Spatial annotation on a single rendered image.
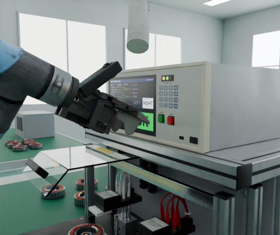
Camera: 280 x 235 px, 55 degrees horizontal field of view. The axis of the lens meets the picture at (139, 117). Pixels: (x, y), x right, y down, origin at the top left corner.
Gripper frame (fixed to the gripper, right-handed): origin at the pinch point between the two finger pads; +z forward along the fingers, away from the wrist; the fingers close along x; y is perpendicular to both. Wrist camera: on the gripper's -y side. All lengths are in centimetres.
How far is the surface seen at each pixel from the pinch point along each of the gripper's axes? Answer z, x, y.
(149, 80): 2.5, -5.5, -11.5
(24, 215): 4, -59, 46
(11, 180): 8, -109, 45
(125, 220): 22.1, -18.7, 29.9
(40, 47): 62, -469, -122
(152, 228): 11.5, 5.0, 24.2
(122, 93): 3.9, -19.7, -8.3
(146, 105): 5.4, -7.0, -5.2
